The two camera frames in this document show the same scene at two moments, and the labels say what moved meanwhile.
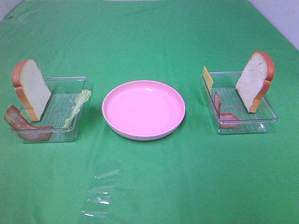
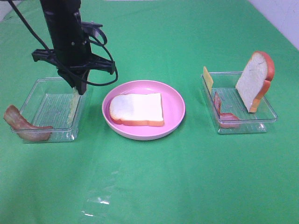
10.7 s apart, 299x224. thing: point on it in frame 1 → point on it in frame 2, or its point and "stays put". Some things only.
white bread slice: x=32 y=87 → x=138 y=109
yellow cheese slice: x=208 y=79 stays put
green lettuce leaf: x=81 y=98 → x=75 y=96
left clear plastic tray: x=67 y=94 stays put
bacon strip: x=26 y=131 stays put
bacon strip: x=226 y=120 stays put
